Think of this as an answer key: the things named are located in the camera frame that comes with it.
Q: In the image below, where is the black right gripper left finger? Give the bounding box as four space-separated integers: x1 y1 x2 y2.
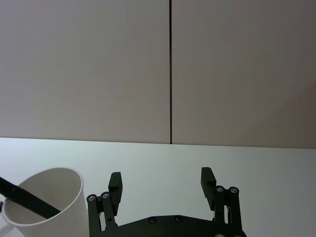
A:
86 172 123 233

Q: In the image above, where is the black stick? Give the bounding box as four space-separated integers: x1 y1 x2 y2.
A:
0 175 62 220

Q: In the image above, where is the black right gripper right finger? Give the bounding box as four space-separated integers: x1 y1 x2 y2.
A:
201 167 241 231

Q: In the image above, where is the white paper cup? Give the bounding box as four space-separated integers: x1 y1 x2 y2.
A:
1 167 89 237

